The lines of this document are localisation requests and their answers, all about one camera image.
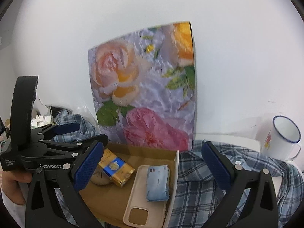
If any light blue tissue pack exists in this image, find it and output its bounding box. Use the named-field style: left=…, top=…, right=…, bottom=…
left=146, top=165, right=170, bottom=202

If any white cardboard box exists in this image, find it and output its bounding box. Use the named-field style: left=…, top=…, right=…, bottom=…
left=78, top=142, right=180, bottom=228

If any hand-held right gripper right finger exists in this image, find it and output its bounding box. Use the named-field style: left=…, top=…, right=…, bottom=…
left=201, top=141, right=279, bottom=228

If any person's left forearm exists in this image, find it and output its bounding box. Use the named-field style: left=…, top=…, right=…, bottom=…
left=0, top=190, right=26, bottom=228

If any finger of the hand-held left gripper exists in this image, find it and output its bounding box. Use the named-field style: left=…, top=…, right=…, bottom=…
left=36, top=134, right=109, bottom=158
left=32, top=123, right=80, bottom=143

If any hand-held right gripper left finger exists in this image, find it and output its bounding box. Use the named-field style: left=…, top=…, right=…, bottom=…
left=26, top=140, right=105, bottom=228

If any floral printed panel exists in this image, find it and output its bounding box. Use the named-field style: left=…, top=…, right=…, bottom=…
left=88, top=21, right=196, bottom=152

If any small white carton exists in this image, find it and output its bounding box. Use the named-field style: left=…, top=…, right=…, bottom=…
left=32, top=114, right=51, bottom=126

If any beige round slotted disc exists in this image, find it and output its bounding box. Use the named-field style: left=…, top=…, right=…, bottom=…
left=90, top=166, right=112, bottom=186

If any beige phone case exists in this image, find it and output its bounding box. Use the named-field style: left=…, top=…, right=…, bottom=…
left=123, top=165, right=171, bottom=226

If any clear plastic bag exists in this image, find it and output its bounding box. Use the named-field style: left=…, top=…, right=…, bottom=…
left=76, top=100, right=95, bottom=124

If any blue plaid shirt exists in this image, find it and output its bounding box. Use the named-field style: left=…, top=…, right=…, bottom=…
left=51, top=114, right=304, bottom=228

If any yellow packet with blue label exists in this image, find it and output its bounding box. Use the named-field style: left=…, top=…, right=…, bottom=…
left=98, top=148, right=135, bottom=188

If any person's left hand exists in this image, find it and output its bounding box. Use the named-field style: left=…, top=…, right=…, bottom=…
left=1, top=171, right=32, bottom=205

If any white enamel mug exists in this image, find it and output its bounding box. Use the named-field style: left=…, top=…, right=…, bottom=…
left=261, top=115, right=302, bottom=161

